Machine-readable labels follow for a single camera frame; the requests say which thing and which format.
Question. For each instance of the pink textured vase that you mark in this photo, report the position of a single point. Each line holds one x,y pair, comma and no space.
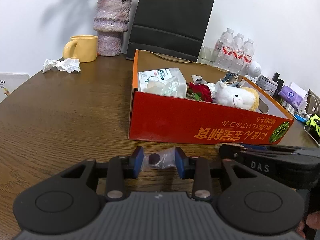
110,22

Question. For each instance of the right water bottle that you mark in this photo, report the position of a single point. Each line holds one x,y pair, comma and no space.
248,56

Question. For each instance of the water bottle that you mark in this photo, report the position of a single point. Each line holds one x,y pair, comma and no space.
248,56
235,63
223,49

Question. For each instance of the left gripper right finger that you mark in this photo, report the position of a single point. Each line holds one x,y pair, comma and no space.
197,169

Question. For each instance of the small clear plastic bag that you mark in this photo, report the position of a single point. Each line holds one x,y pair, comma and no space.
159,160

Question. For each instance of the yellow ceramic mug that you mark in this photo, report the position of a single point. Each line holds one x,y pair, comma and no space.
81,47

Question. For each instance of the left water bottle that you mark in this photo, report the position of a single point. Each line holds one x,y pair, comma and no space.
223,49

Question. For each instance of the white wet wipes pack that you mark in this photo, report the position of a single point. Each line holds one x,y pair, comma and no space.
162,75

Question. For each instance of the crumpled white tissue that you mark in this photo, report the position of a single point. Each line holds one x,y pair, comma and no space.
68,65

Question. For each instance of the clear plastic wrapper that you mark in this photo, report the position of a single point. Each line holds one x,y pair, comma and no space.
167,88

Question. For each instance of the purple tissue pack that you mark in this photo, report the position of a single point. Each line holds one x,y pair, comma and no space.
292,98

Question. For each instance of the blue snack packet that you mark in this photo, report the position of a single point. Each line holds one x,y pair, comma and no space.
233,80

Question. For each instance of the small tin box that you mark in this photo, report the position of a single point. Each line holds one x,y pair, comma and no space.
266,84

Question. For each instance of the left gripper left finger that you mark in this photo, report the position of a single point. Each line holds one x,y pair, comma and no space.
119,169

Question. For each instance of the person's right hand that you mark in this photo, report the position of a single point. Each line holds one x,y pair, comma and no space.
312,221

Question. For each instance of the middle water bottle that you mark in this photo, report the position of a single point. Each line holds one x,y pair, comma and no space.
235,63

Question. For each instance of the black paper shopping bag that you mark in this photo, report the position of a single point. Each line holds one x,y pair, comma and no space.
170,27

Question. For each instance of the clear glass cup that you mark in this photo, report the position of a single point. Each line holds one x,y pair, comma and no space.
206,56

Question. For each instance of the white and tan plush toy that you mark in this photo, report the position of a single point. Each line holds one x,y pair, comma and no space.
242,98

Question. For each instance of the red orange cardboard box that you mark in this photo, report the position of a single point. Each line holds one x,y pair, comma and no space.
176,120

